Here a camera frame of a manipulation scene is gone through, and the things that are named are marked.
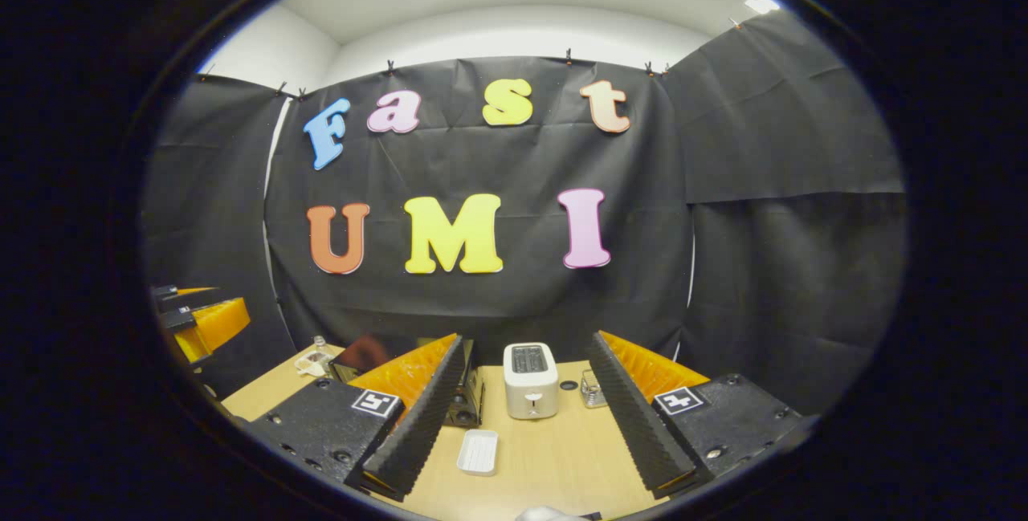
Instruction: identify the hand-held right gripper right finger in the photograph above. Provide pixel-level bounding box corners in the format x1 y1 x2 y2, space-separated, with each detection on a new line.
588 331 820 499

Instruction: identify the white rectangular plastic tray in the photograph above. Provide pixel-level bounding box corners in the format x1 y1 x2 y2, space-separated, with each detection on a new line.
456 429 500 477

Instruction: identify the white toaster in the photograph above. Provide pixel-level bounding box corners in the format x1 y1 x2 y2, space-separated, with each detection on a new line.
503 342 560 421

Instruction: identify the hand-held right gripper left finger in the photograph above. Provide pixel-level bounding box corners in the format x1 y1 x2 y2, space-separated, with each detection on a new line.
249 334 469 503

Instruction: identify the black electric oven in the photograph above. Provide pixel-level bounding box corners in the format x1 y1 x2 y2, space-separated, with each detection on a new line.
329 334 487 428

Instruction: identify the metal wire rack holder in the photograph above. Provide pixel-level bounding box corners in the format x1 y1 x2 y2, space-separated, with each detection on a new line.
580 368 608 409

